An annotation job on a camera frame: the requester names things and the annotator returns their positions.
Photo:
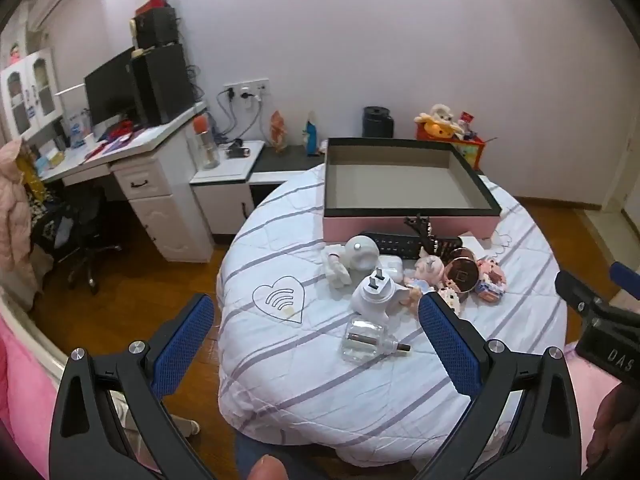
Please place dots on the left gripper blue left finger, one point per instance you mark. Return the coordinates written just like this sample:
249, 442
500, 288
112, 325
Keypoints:
87, 440

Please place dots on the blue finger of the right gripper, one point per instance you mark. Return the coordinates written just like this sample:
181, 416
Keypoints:
578, 296
627, 279

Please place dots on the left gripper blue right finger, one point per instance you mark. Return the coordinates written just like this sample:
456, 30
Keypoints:
522, 420

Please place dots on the pink block pig figure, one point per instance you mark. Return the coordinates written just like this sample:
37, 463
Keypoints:
491, 284

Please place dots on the rose gold round tin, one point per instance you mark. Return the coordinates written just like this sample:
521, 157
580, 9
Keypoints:
461, 270

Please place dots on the pig doll blue dress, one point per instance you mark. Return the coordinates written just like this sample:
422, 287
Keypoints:
426, 277

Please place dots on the black remote control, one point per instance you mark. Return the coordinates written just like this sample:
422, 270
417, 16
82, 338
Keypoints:
412, 246

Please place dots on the clear glass refill bottle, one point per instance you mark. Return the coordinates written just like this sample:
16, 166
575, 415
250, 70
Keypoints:
364, 341

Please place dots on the white power adapter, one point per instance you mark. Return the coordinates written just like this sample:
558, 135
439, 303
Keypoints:
475, 244

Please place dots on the pink white block figure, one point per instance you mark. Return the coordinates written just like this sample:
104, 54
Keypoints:
449, 291

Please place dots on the white earbuds case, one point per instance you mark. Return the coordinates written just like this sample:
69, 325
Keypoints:
393, 267

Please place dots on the right hand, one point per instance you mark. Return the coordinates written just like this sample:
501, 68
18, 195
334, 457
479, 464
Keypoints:
612, 421

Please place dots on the left hand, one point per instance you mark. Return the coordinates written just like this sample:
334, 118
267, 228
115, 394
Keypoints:
268, 468

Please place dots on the pink bedding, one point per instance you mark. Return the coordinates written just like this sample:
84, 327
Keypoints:
27, 401

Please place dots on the red toy crate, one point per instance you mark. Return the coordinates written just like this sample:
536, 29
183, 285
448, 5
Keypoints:
471, 150

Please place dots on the black office chair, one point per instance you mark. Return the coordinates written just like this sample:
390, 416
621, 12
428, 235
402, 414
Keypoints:
76, 226

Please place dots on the yellow white plush toy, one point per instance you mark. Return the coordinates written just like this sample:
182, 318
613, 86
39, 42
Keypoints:
438, 124

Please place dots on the pink box with grey interior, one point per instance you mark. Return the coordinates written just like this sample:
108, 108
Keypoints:
376, 184

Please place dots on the white low cabinet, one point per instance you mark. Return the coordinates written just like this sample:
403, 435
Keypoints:
223, 192

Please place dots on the black kettle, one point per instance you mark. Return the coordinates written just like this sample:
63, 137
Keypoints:
377, 122

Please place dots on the white desk with drawers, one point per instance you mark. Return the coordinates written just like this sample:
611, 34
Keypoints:
154, 172

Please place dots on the small black device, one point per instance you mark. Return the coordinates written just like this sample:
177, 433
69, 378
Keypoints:
237, 149

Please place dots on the low black top bench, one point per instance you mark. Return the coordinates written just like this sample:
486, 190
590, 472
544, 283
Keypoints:
273, 168

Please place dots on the blue white snack bag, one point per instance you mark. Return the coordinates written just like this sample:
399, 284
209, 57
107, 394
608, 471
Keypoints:
310, 135

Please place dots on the bottle with orange cap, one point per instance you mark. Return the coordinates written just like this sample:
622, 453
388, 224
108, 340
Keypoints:
206, 147

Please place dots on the black computer monitor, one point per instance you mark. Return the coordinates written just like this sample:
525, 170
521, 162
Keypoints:
110, 90

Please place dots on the orange snack bag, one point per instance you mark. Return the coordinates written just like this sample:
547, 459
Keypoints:
278, 132

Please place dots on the black computer tower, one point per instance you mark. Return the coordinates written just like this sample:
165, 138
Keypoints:
162, 88

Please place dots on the white glass door cabinet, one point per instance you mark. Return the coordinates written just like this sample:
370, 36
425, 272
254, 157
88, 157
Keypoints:
30, 95

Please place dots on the black box on tower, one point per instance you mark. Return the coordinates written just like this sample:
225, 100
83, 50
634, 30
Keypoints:
154, 28

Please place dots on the wall power strip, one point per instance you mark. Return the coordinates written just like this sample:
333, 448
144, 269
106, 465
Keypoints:
256, 87

